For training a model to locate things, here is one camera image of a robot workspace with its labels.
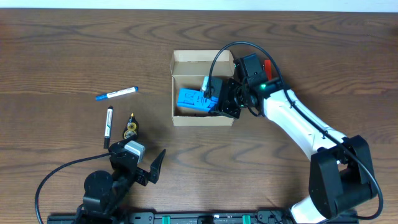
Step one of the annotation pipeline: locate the black gold tape dispenser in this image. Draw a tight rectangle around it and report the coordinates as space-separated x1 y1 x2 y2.
123 113 139 139

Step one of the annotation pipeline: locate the blue plastic tool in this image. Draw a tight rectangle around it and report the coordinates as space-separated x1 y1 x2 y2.
177 88 218 112

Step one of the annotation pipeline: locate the black whiteboard marker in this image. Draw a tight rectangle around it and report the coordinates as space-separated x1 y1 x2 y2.
103 106 113 149

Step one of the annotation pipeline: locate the cardboard box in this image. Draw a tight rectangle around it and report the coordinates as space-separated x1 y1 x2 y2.
170 50 234 127

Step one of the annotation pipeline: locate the red stapler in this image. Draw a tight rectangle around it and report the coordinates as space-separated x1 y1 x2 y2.
264 59 272 80

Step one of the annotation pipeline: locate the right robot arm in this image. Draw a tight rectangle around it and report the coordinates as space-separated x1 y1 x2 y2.
203 54 383 223

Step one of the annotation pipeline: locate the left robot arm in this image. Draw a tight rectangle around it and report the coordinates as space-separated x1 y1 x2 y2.
74 136 166 223

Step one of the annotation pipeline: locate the blue whiteboard marker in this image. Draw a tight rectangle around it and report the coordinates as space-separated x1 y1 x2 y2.
95 86 139 101

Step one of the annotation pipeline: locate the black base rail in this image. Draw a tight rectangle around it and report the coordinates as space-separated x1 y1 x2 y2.
46 210 359 224

